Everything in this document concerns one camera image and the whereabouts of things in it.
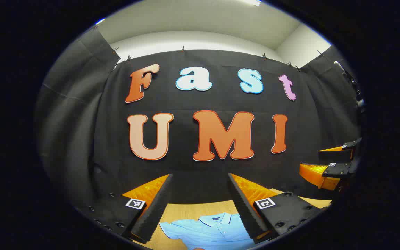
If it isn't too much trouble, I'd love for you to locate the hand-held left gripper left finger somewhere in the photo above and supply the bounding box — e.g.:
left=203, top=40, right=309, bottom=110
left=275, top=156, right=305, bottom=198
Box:
left=75, top=173, right=175, bottom=243

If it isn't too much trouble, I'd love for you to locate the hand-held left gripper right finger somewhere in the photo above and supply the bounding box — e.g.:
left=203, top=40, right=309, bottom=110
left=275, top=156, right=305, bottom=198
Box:
left=227, top=173, right=331, bottom=244

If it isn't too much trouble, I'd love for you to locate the light blue T-shirt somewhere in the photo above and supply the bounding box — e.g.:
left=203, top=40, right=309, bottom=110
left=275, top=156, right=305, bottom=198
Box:
left=159, top=212, right=256, bottom=250

